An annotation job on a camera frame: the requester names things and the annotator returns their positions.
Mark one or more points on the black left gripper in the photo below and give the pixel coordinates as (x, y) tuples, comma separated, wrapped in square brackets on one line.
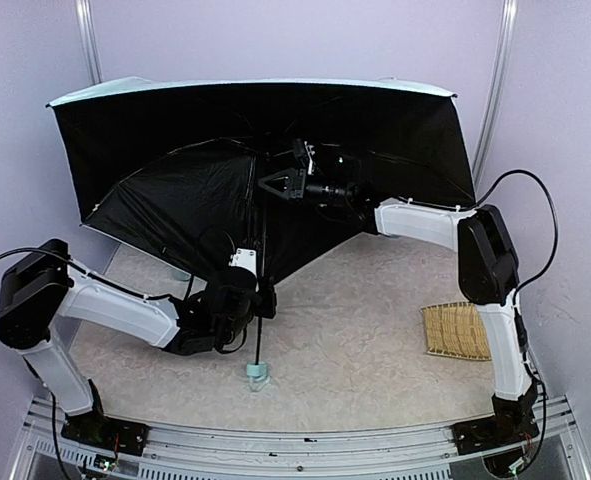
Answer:
[(266, 304)]

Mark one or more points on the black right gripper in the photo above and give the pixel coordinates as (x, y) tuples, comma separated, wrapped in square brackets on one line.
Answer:
[(298, 181)]

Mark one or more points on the mint green black umbrella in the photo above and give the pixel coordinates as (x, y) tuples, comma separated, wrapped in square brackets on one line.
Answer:
[(171, 169)]

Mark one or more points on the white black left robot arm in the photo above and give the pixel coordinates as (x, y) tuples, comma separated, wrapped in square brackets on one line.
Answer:
[(47, 284)]

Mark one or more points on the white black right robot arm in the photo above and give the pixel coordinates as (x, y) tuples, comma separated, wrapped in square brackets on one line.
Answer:
[(487, 260)]

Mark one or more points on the light blue ceramic mug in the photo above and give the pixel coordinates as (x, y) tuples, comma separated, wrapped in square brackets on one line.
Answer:
[(180, 275)]

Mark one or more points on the woven bamboo tray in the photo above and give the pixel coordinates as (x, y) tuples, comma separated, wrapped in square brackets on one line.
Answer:
[(455, 330)]

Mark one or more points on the grey aluminium left post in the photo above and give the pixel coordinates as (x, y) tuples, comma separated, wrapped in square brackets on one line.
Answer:
[(88, 40)]

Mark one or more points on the grey aluminium frame post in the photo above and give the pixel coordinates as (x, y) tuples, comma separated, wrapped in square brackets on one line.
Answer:
[(501, 61)]

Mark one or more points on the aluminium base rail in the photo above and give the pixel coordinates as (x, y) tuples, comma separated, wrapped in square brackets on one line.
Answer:
[(442, 450)]

